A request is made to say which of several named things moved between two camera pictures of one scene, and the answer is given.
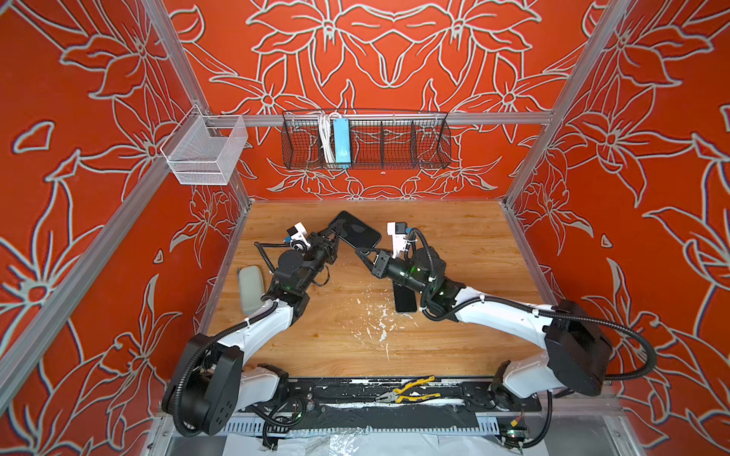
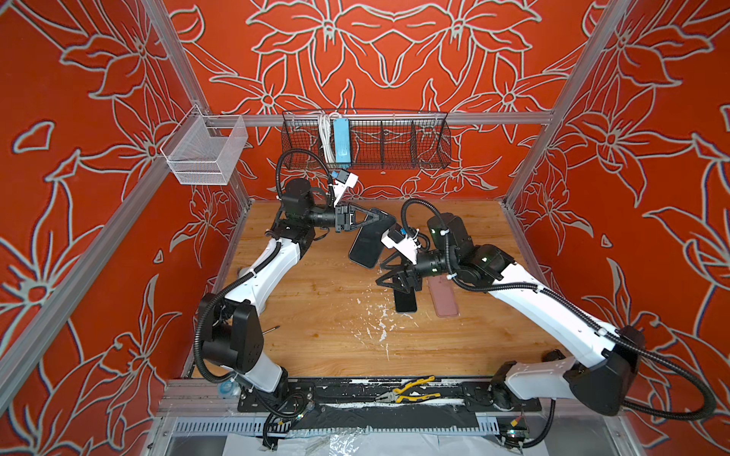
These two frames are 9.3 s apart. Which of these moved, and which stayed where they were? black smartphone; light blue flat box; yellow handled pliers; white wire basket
Moved: black smartphone
Stayed: light blue flat box; yellow handled pliers; white wire basket
